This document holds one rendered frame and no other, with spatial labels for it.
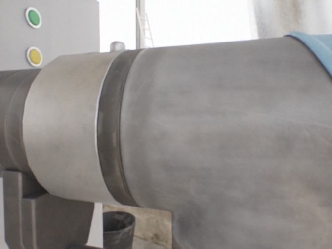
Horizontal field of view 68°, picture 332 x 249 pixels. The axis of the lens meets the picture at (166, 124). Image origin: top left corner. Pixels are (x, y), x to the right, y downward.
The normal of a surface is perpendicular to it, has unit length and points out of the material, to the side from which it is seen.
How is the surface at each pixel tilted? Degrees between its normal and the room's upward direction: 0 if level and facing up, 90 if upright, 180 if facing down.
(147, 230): 93
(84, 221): 90
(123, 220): 82
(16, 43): 90
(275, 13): 90
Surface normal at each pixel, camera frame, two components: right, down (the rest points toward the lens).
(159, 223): -0.51, -0.01
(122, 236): 0.60, 0.18
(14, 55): 0.96, 0.01
